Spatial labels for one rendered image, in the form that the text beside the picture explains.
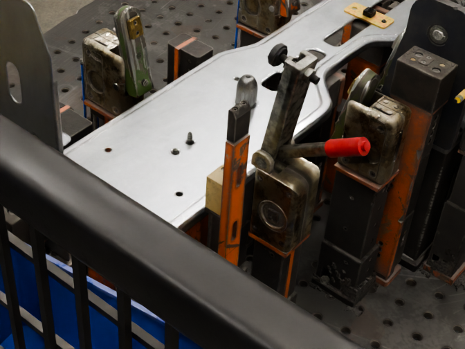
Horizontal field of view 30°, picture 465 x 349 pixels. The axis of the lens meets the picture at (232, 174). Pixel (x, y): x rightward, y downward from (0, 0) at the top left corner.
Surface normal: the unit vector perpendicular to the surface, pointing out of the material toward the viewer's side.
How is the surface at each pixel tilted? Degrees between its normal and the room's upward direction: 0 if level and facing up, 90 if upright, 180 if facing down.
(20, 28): 90
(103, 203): 0
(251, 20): 90
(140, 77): 78
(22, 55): 90
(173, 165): 0
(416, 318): 0
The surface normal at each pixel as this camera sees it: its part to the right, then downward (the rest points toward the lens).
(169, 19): 0.06, -0.75
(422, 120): -0.63, 0.48
